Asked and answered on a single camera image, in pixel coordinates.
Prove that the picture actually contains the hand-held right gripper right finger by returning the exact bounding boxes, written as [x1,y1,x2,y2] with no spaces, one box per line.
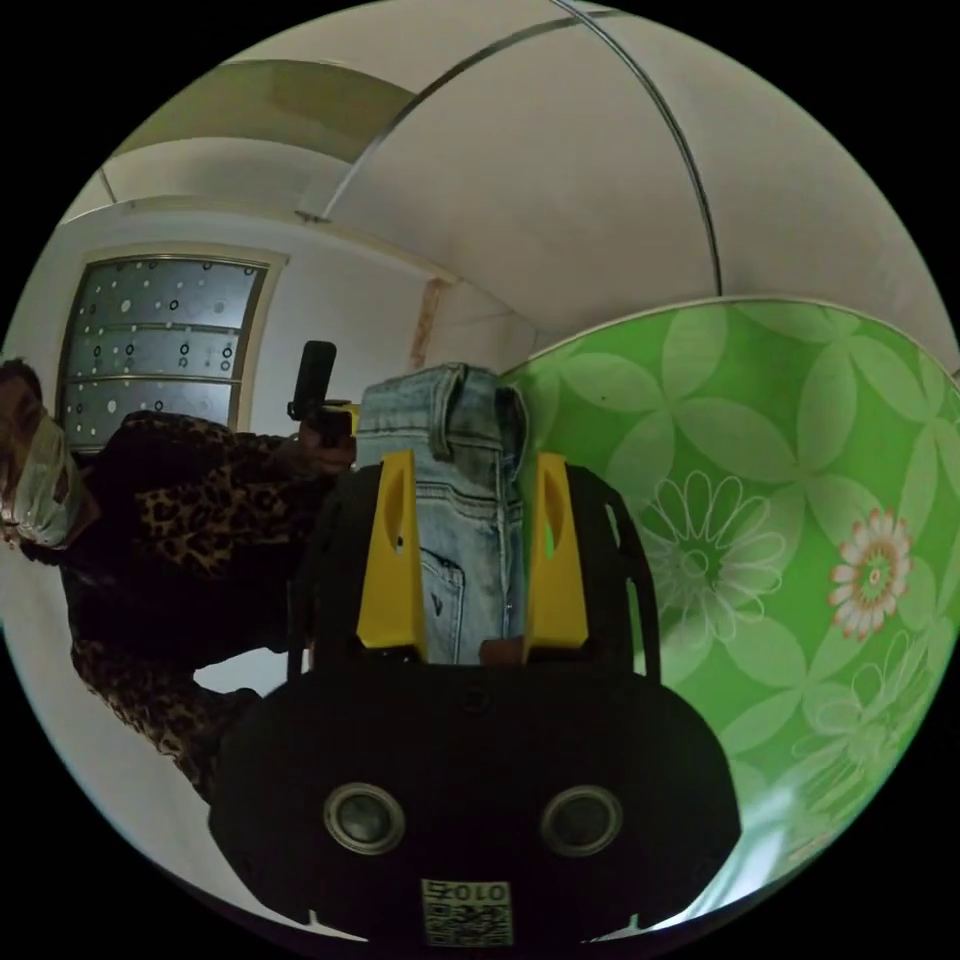
[521,451,595,651]

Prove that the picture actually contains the person's left hand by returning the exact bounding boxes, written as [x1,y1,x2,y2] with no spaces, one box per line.
[278,434,355,480]

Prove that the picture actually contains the window with dotted glass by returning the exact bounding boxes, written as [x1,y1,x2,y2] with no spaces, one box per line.
[55,242,291,453]

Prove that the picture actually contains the person's body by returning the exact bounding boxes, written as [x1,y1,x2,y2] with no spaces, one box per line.
[0,357,340,810]

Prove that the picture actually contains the bed with green floral sheet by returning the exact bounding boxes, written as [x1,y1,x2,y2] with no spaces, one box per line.
[497,295,960,925]

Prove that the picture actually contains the light blue jeans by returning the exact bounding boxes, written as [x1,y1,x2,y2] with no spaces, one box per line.
[353,362,531,667]

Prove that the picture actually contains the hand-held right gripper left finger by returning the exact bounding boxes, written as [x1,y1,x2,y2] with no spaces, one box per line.
[356,450,430,651]

